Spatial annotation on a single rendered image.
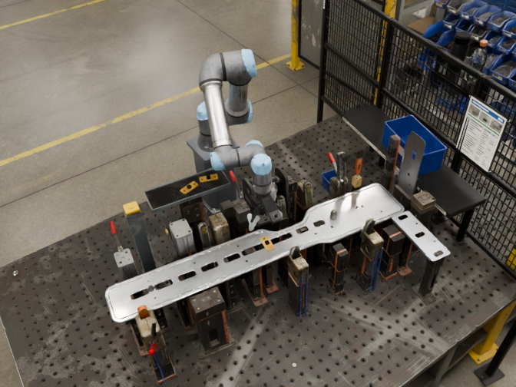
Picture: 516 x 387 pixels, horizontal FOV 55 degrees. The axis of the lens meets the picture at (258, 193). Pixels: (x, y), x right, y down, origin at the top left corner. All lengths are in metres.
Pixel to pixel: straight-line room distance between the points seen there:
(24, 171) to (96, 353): 2.53
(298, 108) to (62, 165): 2.17
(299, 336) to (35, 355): 1.16
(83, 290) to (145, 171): 1.81
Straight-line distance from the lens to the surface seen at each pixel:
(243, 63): 2.07
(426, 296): 2.47
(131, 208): 2.22
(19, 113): 5.40
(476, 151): 2.47
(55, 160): 4.62
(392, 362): 2.27
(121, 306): 2.10
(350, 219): 2.31
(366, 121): 2.85
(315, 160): 3.07
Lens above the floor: 2.67
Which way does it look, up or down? 44 degrees down
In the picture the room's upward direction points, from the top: 3 degrees counter-clockwise
